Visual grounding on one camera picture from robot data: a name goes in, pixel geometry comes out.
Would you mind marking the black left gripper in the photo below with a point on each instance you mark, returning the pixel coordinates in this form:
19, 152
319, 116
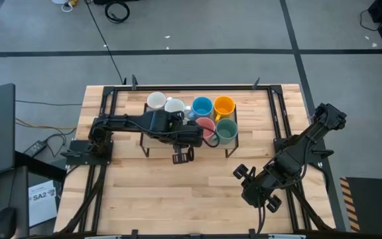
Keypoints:
187, 136

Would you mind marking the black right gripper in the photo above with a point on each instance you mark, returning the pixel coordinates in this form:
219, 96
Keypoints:
260, 186

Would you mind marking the pink faceted mug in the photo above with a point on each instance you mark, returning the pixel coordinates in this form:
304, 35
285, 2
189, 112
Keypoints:
207, 127

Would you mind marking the green faceted mug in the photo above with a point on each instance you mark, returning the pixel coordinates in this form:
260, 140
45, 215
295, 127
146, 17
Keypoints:
226, 130

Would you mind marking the white mug blue floral pattern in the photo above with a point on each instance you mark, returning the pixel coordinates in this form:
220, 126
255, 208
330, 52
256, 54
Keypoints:
174, 105

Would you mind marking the blue faceted mug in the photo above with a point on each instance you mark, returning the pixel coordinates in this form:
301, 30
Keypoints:
201, 107

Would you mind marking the white mug grey diamond pattern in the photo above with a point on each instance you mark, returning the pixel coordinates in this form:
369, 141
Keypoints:
156, 99

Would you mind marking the yellow faceted mug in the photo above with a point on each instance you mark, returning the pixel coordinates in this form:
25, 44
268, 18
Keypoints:
224, 107

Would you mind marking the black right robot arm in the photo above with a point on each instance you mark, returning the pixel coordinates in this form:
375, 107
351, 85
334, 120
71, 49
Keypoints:
323, 126

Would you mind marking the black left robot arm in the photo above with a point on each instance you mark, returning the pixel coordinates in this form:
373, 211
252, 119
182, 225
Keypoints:
158, 123

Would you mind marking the wooden shelf black metal legs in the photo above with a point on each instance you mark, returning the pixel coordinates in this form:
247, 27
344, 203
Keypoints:
158, 143

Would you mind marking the black hazard striped mat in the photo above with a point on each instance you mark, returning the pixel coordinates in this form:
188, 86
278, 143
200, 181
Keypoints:
373, 202

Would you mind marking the black desk beam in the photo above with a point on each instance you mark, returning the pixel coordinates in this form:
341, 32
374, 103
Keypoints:
41, 166

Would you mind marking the black power adapter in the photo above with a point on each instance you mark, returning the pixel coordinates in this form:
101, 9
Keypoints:
35, 148

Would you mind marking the white printed paper sheet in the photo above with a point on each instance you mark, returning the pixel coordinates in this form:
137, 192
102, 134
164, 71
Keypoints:
41, 202

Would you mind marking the black computer mouse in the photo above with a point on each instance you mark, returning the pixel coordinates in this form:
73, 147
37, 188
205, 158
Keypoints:
6, 222

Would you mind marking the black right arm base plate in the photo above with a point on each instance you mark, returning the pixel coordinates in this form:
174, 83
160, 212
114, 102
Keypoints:
278, 143

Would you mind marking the black aluminium table frame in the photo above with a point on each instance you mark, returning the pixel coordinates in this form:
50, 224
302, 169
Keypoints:
191, 88

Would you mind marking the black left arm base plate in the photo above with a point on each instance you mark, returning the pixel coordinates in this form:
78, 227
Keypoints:
78, 159

